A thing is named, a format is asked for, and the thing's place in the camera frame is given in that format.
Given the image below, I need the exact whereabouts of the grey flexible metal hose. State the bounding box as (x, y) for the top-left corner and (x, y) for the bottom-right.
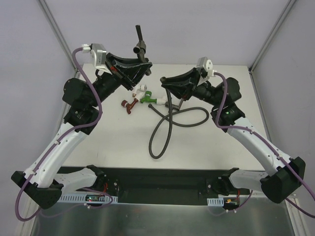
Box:
(147, 76), (209, 159)

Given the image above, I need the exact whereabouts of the grey metal faucet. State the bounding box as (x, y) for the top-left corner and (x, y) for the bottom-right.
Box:
(133, 25), (149, 63)

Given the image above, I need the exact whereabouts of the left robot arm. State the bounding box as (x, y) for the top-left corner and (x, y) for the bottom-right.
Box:
(11, 53), (152, 209)

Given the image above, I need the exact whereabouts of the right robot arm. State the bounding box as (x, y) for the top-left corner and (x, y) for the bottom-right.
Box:
(160, 68), (306, 204)

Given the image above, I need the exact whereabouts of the white plastic faucet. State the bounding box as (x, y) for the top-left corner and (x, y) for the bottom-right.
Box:
(132, 83), (147, 97)

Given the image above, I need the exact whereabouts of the grey angle valve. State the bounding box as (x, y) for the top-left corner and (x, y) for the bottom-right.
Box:
(165, 99), (183, 111)

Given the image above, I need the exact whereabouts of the green plastic faucet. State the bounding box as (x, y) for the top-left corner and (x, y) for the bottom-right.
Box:
(140, 90), (168, 106)

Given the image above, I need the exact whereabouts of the brown plastic faucet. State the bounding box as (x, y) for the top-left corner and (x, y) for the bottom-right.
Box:
(121, 98), (139, 115)

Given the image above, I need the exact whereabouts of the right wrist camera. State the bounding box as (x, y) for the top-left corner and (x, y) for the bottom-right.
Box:
(196, 57), (216, 80)

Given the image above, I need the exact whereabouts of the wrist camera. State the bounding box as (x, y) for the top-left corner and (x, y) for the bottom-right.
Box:
(82, 43), (109, 72)
(196, 57), (216, 80)

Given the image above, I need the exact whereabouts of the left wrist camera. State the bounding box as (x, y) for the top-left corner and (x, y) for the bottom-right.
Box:
(82, 43), (109, 72)

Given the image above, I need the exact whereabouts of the aluminium frame post left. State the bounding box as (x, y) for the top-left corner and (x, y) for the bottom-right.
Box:
(36, 0), (78, 72)

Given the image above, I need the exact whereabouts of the aluminium frame post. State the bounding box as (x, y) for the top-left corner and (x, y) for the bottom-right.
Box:
(36, 0), (78, 72)
(248, 0), (297, 73)

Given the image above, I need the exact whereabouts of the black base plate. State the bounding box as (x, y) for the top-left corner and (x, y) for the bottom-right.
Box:
(75, 167), (271, 205)

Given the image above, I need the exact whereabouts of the white cable duct right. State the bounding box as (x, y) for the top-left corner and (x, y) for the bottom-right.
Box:
(207, 197), (224, 207)

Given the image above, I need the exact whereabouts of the white cable duct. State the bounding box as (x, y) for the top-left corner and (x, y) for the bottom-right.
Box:
(58, 193), (118, 204)
(207, 197), (224, 207)

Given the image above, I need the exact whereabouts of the white cable duct left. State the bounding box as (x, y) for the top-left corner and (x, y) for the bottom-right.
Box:
(58, 193), (118, 204)

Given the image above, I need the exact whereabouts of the aluminium frame post right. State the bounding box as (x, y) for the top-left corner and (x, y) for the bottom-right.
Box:
(248, 0), (297, 73)

